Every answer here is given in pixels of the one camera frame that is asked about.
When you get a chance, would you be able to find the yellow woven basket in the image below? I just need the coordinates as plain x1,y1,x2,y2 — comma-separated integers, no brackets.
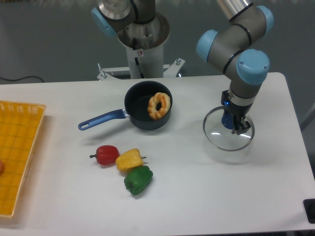
0,100,46,218

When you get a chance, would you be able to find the dark pot blue handle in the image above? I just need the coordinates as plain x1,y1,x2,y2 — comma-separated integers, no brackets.
78,81,173,130

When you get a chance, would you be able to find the red bell pepper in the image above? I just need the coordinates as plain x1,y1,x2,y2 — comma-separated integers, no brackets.
90,145,120,165

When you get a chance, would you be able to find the glass pot lid blue knob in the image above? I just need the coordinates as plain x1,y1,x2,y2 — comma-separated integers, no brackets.
202,104,255,152

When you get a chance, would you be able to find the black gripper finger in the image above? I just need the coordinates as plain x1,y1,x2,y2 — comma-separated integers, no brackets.
231,118,251,135

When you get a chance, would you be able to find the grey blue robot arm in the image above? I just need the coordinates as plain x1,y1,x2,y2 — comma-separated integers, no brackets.
91,0,274,134

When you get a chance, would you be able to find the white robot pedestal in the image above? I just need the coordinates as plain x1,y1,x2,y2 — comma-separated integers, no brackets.
118,13,170,79

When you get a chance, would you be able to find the black table corner device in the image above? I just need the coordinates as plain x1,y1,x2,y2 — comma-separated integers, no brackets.
303,199,315,224

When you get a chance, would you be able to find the white pedestal base frame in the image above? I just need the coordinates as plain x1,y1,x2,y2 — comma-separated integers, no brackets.
96,58,186,81

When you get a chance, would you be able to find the green bell pepper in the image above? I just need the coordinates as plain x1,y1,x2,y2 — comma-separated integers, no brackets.
124,166,153,196

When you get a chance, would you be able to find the black cable on floor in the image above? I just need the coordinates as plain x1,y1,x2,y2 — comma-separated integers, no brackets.
0,75,46,83

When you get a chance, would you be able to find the glazed ring donut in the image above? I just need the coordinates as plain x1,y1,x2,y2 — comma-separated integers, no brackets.
147,92,171,120

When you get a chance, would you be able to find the yellow bell pepper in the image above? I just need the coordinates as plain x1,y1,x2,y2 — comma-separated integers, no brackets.
115,148,144,172

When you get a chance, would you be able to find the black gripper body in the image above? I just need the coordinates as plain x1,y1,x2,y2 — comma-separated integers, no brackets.
221,90,253,123

